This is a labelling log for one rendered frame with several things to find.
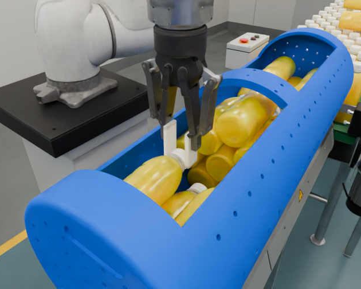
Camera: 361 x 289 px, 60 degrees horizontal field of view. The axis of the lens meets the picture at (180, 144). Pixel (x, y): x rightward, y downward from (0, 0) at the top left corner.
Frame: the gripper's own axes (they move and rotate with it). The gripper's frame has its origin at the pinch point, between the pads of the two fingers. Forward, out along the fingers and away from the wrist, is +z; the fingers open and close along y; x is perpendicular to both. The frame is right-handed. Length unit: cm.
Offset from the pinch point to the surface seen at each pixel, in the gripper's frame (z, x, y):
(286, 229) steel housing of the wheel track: 29.2, 19.4, 17.9
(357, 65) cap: 5, 75, 18
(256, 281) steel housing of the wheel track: 27.9, 1.6, 17.5
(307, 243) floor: 116, 98, 21
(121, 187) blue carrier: -7.8, -19.7, 5.7
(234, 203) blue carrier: -3.1, -10.6, 15.3
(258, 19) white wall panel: 90, 485, -174
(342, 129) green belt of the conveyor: 26, 71, 20
